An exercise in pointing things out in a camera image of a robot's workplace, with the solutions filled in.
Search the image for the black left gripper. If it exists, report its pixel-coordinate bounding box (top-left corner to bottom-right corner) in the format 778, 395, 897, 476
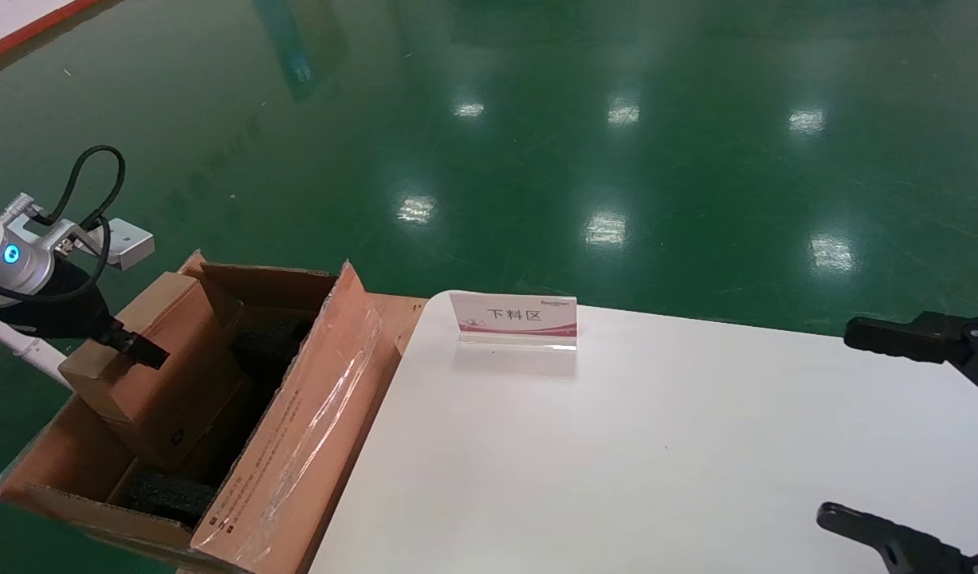
0, 259, 171, 370

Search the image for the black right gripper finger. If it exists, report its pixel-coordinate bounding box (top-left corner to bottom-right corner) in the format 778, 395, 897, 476
844, 311, 978, 399
815, 502, 978, 574

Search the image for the small brown cardboard box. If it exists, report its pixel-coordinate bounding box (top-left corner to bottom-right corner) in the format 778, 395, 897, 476
58, 271, 246, 473

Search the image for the large open cardboard box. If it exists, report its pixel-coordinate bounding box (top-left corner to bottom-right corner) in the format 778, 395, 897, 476
0, 249, 430, 574

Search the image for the white pipe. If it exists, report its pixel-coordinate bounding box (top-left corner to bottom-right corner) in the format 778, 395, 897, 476
0, 311, 67, 390

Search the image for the black foam insert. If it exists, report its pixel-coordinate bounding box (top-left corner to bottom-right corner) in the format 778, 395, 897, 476
110, 319, 314, 527

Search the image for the acrylic sign stand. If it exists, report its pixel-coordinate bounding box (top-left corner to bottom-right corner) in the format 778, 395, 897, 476
449, 291, 578, 352

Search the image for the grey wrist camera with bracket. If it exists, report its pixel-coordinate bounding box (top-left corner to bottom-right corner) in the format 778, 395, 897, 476
2, 194, 155, 270

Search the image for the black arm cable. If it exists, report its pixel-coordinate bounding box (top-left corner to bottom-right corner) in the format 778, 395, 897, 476
0, 145, 127, 304

